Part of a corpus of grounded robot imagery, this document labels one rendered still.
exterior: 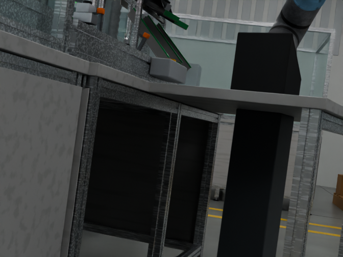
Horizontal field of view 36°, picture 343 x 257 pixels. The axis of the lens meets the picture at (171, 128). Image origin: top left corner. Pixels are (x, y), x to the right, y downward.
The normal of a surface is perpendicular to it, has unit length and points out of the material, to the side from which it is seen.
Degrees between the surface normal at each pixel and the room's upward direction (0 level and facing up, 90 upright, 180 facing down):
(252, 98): 90
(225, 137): 90
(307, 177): 90
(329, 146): 90
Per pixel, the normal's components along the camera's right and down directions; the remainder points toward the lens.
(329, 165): -0.14, -0.02
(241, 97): -0.47, -0.06
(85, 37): 0.95, 0.13
